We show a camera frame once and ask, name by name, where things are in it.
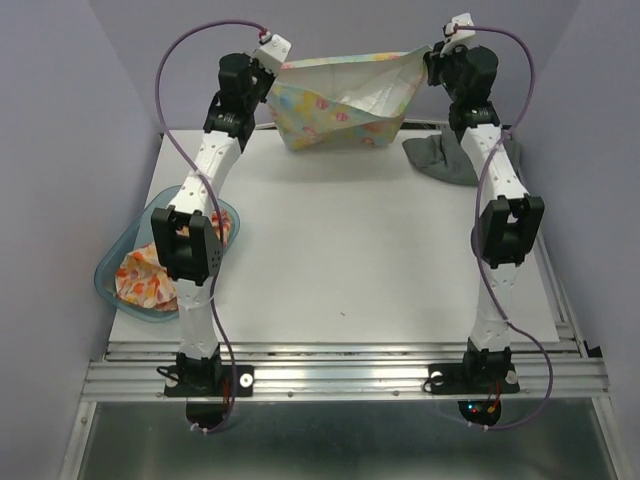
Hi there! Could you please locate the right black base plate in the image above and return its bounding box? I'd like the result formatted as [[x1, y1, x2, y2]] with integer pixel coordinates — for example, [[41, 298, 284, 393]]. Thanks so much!
[[422, 363, 520, 397]]

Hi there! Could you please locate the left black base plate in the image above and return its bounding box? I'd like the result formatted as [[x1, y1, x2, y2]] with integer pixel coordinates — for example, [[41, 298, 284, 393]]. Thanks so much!
[[156, 364, 255, 399]]

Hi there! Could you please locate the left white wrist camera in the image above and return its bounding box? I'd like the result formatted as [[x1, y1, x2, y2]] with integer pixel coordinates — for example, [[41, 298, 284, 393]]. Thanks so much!
[[252, 31, 292, 76]]

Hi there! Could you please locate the aluminium frame rail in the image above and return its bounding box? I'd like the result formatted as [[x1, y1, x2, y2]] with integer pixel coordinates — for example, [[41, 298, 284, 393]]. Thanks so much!
[[81, 339, 610, 402]]

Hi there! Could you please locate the orange floral skirt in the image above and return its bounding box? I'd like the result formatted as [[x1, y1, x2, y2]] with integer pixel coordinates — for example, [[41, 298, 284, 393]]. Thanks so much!
[[114, 208, 235, 312]]

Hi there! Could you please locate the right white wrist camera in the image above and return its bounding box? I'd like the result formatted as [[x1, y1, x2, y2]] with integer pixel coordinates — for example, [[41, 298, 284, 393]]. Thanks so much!
[[440, 13, 475, 56]]

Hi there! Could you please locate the grey pleated skirt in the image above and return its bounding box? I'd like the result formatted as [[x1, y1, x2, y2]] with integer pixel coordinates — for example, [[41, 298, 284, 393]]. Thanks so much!
[[402, 130, 524, 187]]

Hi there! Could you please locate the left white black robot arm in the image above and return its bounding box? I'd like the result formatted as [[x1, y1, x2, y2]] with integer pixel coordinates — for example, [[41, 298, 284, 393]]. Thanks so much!
[[151, 48, 289, 397]]

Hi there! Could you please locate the pastel floral skirt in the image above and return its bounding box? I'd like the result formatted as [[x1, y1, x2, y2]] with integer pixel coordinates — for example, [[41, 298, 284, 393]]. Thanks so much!
[[267, 45, 432, 151]]

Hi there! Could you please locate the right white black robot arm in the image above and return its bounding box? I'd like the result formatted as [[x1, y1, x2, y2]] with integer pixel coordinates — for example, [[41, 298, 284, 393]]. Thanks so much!
[[425, 40, 545, 395]]

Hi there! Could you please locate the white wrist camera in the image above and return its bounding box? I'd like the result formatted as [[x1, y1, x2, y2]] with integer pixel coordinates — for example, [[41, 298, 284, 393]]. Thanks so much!
[[440, 13, 475, 56], [252, 31, 292, 76]]

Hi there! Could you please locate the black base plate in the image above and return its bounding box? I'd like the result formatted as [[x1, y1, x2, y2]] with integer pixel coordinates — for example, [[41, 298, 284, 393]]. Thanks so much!
[[156, 364, 255, 399], [422, 363, 520, 397]]

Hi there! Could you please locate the blue plastic basin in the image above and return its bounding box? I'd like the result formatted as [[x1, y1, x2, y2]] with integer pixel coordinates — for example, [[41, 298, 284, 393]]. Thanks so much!
[[94, 186, 240, 323]]

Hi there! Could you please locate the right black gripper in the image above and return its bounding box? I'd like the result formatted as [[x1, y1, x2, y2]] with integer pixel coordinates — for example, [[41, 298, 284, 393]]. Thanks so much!
[[427, 38, 468, 102]]

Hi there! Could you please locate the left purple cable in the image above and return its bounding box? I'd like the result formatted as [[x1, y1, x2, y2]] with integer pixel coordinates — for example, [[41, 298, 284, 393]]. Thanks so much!
[[155, 19, 271, 435]]

